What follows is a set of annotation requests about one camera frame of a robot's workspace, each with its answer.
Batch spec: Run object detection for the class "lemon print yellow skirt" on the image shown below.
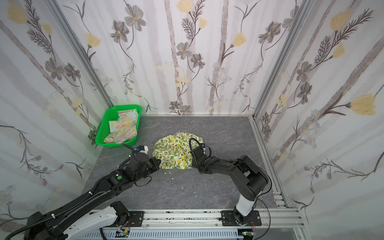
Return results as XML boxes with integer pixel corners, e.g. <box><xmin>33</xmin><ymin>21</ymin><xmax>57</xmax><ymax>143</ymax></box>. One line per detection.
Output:
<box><xmin>153</xmin><ymin>132</ymin><xmax>204</xmax><ymax>170</ymax></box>

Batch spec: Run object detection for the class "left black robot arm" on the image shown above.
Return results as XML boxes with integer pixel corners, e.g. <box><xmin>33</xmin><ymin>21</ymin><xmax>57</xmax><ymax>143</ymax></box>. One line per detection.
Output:
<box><xmin>5</xmin><ymin>153</ymin><xmax>161</xmax><ymax>240</ymax></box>

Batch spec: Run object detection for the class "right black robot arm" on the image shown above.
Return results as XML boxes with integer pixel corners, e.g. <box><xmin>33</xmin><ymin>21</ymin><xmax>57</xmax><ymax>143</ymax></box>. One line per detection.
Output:
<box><xmin>190</xmin><ymin>147</ymin><xmax>271</xmax><ymax>226</ymax></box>

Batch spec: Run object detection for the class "pastel floral folded skirt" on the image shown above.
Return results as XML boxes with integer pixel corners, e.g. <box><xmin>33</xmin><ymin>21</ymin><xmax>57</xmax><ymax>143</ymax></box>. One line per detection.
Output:
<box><xmin>104</xmin><ymin>109</ymin><xmax>139</xmax><ymax>145</ymax></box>

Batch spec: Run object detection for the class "green plastic basket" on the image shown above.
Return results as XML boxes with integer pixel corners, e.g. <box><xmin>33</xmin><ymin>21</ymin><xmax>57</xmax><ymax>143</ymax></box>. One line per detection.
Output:
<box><xmin>96</xmin><ymin>105</ymin><xmax>142</xmax><ymax>148</ymax></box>

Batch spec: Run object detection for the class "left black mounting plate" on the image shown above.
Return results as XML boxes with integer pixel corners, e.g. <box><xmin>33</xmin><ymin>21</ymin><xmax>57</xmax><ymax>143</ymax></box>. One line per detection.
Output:
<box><xmin>127</xmin><ymin>211</ymin><xmax>145</xmax><ymax>228</ymax></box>

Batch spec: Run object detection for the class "black mounting plate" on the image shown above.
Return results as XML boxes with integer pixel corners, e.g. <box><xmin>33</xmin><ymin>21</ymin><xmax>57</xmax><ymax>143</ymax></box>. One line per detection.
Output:
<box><xmin>220</xmin><ymin>210</ymin><xmax>262</xmax><ymax>227</ymax></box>
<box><xmin>127</xmin><ymin>211</ymin><xmax>145</xmax><ymax>228</ymax></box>

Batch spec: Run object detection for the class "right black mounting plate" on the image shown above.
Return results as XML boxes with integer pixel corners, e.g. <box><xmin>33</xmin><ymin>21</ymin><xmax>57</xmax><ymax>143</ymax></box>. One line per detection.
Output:
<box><xmin>220</xmin><ymin>210</ymin><xmax>262</xmax><ymax>227</ymax></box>

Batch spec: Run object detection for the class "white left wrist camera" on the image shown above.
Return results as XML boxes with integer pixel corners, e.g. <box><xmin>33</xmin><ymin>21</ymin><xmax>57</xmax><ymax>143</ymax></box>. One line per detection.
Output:
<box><xmin>135</xmin><ymin>145</ymin><xmax>149</xmax><ymax>155</ymax></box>

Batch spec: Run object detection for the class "white slotted cable duct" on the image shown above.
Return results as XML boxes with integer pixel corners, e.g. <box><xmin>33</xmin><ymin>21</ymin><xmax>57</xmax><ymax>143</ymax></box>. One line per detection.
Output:
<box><xmin>80</xmin><ymin>229</ymin><xmax>244</xmax><ymax>240</ymax></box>

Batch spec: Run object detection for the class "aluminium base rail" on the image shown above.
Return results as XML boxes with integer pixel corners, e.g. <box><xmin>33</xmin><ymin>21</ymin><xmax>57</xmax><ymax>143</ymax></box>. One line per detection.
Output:
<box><xmin>123</xmin><ymin>208</ymin><xmax>305</xmax><ymax>230</ymax></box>

